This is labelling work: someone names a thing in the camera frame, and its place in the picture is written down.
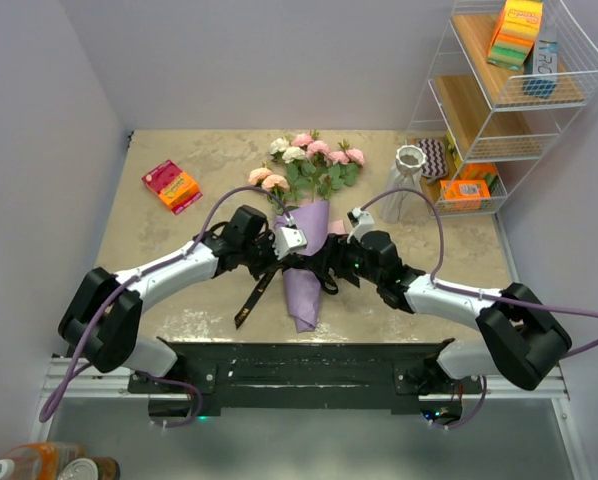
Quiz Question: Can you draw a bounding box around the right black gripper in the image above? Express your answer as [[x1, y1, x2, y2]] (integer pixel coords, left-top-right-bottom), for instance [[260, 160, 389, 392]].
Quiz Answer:
[[306, 232, 383, 286]]

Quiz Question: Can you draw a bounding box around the black gold-lettered ribbon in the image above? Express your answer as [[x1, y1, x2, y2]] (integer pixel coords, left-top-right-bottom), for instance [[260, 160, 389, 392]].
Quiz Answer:
[[234, 244, 339, 328]]

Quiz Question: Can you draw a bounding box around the purple wrapping paper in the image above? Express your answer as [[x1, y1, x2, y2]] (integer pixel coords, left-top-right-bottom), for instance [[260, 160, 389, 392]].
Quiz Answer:
[[283, 200, 346, 333]]

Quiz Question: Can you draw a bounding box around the pink white flower bunch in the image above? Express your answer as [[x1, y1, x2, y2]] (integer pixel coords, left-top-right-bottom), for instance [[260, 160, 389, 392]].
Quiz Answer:
[[247, 130, 366, 209]]

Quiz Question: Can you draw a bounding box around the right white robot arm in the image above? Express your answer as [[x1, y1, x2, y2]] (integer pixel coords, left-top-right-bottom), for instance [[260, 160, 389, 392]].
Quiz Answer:
[[325, 231, 572, 393]]

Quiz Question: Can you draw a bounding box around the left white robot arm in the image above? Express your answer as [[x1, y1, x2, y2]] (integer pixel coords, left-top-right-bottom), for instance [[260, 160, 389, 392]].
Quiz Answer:
[[58, 206, 284, 392]]

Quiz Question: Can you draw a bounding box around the white ribbed vase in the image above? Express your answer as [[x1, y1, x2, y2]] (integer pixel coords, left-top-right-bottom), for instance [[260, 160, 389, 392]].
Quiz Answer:
[[380, 145, 427, 223]]

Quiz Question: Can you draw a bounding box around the pink orange snack box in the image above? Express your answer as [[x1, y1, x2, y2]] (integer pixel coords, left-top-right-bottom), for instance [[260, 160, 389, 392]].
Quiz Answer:
[[142, 160, 202, 215]]

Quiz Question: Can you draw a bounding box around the orange box on shelf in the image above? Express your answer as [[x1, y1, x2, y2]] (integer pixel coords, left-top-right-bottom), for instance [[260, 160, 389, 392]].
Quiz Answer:
[[440, 180, 491, 212]]

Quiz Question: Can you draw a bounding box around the orange green sponge pack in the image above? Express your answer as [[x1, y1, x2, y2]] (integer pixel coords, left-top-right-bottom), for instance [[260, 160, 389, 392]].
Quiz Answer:
[[459, 162, 498, 187]]

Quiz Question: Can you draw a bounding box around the blue white tall box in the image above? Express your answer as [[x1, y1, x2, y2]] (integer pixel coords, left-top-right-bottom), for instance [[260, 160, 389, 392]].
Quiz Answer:
[[522, 22, 559, 100]]

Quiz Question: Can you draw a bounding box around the colourful sponge pack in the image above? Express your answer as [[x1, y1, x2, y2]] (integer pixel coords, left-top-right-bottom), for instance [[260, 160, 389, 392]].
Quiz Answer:
[[487, 0, 543, 71]]

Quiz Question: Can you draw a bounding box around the metal tin can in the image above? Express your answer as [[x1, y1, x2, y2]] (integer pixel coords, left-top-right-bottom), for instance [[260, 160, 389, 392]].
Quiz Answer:
[[57, 457, 121, 480]]

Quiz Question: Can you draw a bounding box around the orange juice bottle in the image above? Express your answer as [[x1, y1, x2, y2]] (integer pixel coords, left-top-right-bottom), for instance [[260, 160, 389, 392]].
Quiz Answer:
[[0, 442, 85, 480]]

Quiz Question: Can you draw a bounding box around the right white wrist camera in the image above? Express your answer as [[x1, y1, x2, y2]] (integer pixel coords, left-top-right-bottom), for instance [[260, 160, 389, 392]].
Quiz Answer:
[[347, 207, 375, 243]]

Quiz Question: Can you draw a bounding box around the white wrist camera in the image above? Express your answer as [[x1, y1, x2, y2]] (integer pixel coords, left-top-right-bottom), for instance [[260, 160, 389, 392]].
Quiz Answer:
[[347, 207, 375, 243], [273, 226, 308, 260]]

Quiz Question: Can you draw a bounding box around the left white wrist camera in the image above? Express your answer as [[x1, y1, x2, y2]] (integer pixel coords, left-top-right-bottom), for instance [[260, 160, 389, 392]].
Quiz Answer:
[[273, 226, 308, 260]]

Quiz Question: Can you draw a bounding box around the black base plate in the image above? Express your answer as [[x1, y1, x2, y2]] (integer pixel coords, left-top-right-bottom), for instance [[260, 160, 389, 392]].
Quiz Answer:
[[128, 343, 482, 422]]

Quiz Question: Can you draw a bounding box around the white wire shelf rack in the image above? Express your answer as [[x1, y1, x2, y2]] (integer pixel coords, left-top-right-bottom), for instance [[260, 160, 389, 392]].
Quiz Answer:
[[408, 1, 598, 216]]

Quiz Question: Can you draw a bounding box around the aluminium rail frame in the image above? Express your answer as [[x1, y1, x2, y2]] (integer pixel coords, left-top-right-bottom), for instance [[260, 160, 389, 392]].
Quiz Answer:
[[32, 367, 592, 479]]

